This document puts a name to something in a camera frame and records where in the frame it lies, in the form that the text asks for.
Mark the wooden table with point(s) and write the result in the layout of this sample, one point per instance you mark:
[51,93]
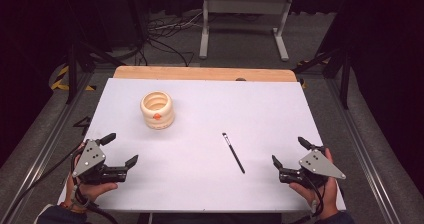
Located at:
[200,74]

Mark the person's left hand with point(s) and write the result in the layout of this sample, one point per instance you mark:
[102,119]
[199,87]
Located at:
[95,190]

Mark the metal floor rail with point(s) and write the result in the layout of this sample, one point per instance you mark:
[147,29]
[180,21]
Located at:
[366,157]
[43,150]

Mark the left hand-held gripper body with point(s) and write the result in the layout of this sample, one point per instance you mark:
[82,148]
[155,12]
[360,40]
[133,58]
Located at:
[88,157]

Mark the cream ribbed ceramic cup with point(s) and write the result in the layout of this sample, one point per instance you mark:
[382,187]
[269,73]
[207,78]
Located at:
[157,114]

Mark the thin black brush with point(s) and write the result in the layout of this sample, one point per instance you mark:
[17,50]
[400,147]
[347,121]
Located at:
[234,154]

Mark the yellow black hazard tape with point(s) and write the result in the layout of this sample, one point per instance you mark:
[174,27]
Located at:
[60,82]

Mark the person's right hand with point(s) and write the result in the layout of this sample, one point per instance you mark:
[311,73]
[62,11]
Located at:
[330,194]

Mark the black tripod stand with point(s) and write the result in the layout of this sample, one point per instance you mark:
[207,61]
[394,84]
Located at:
[345,77]
[71,70]

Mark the white metal stand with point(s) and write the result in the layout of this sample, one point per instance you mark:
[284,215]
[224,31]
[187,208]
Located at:
[245,5]

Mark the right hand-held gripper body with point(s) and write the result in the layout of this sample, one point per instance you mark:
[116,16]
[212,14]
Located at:
[320,165]

